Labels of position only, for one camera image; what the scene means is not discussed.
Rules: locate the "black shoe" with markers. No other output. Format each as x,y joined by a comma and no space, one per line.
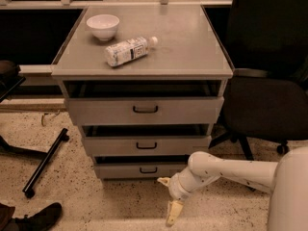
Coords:
41,221

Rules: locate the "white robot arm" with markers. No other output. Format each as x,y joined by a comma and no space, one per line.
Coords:
286,182

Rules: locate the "grey drawer cabinet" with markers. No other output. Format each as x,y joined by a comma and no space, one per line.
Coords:
187,62

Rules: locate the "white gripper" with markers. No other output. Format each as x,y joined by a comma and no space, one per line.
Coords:
175,188

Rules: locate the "white ceramic bowl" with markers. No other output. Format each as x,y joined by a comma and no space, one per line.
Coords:
103,26

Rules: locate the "dark object on left table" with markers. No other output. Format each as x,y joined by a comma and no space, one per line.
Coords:
9,78

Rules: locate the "black stand leg with casters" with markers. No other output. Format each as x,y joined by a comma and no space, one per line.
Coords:
44,158

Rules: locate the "grey drawer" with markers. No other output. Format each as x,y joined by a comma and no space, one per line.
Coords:
141,146
127,171
144,111

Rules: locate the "white plastic bottle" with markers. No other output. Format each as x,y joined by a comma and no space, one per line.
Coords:
129,50

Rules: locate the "black office chair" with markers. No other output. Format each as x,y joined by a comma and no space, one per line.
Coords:
267,44

